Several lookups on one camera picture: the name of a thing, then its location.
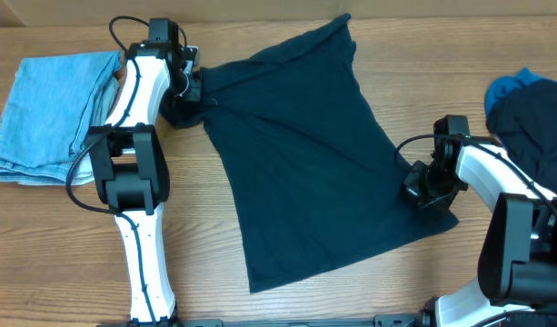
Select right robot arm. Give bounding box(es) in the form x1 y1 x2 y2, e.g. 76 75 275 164
376 115 557 327

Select dark navy t-shirt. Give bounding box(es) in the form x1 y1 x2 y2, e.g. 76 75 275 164
163 15 458 292

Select folded light blue jeans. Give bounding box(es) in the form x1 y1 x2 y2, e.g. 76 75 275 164
0 51 122 186

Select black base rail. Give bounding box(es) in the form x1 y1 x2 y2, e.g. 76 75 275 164
158 312 433 327

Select blue garment under pile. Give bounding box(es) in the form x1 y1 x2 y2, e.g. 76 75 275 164
484 67 543 117

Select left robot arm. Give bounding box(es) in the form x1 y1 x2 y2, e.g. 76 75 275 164
85 18 201 326

